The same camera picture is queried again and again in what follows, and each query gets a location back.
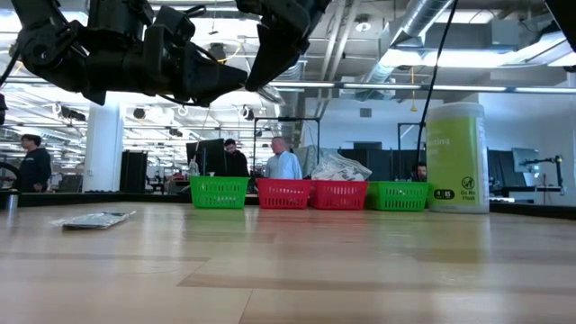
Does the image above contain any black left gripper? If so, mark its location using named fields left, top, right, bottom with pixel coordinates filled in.
left=142, top=24, right=249, bottom=108

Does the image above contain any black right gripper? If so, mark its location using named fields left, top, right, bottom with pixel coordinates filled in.
left=234, top=0, right=333, bottom=93

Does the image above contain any green plastic basket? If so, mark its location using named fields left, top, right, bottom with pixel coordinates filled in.
left=364, top=180, right=432, bottom=212
left=189, top=175, right=251, bottom=210

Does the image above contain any bagged white cotton kit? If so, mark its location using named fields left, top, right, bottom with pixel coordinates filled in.
left=310, top=150, right=374, bottom=183

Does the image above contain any bagged black comb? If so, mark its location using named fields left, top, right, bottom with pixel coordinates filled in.
left=52, top=210, right=137, bottom=232

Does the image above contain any black ceiling device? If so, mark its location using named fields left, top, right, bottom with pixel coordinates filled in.
left=209, top=41, right=229, bottom=62

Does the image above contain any black monitor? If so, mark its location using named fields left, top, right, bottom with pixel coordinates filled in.
left=184, top=138, right=227, bottom=177

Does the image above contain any person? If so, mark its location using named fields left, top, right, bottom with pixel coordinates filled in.
left=223, top=138, right=250, bottom=178
left=15, top=133, right=53, bottom=194
left=409, top=161, right=428, bottom=183
left=264, top=136, right=303, bottom=181

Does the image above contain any black cabinet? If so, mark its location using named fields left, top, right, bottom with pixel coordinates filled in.
left=119, top=149, right=149, bottom=194

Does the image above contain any white pillar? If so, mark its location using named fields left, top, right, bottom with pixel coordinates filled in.
left=82, top=92, right=126, bottom=194

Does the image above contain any red plastic basket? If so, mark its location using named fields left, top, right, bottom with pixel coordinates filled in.
left=308, top=179, right=369, bottom=212
left=256, top=177, right=312, bottom=211

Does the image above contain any dark partition panel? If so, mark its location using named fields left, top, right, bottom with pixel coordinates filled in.
left=367, top=148, right=428, bottom=183

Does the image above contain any ceiling light panel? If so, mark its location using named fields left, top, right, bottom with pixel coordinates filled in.
left=382, top=47, right=512, bottom=69

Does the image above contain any green wipes canister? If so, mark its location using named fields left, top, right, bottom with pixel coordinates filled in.
left=425, top=102, right=491, bottom=214

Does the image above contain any grey monitor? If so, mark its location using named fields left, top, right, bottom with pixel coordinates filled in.
left=511, top=147, right=541, bottom=175

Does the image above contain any silver ventilation duct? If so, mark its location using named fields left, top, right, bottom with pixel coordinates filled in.
left=269, top=58, right=316, bottom=140
left=359, top=0, right=455, bottom=103

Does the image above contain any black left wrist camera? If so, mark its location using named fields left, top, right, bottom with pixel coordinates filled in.
left=152, top=4, right=197, bottom=46

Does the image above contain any black metal frame stand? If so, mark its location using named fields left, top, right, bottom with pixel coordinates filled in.
left=252, top=116, right=322, bottom=179

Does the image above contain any yellow hanging cord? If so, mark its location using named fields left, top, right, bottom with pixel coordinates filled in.
left=408, top=67, right=419, bottom=113

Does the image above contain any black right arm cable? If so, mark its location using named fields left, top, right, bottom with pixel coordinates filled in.
left=414, top=0, right=459, bottom=163

